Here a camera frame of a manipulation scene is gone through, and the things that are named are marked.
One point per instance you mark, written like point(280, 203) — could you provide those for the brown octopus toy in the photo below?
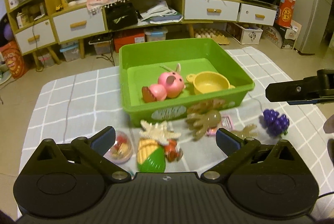
point(201, 123)
point(247, 131)

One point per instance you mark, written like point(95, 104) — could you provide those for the grey checked table cloth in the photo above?
point(83, 104)

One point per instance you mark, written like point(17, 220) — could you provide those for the wooden cabinet white drawers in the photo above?
point(77, 23)

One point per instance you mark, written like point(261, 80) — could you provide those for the toy corn green husk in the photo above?
point(150, 156)

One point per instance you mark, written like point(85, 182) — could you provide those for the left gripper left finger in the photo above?
point(91, 152)

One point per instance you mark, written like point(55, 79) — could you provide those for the red round snack bag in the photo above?
point(14, 59)

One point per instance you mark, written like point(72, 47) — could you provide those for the pink card box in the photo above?
point(226, 122)

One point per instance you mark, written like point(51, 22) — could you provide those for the white storage box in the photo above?
point(245, 34)

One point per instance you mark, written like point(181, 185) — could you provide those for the pink pig toy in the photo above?
point(170, 85)

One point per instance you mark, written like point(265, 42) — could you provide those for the purple toy grapes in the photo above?
point(276, 124)

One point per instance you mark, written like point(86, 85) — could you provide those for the white starfish toy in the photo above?
point(158, 132)

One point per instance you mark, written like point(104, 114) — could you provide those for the clear capsule ball toy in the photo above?
point(121, 151)

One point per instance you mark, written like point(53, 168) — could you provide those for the egg tray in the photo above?
point(217, 35)

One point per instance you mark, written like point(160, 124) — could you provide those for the orange crab toy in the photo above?
point(172, 152)

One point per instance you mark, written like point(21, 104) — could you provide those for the black bag on shelf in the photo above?
point(121, 15)

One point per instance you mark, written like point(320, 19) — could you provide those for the yellow toy pot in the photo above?
point(208, 82)

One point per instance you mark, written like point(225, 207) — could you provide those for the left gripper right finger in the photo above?
point(238, 152)

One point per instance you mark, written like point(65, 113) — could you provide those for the green plastic storage bin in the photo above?
point(141, 64)

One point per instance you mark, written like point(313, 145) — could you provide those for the red gift box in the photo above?
point(285, 13)

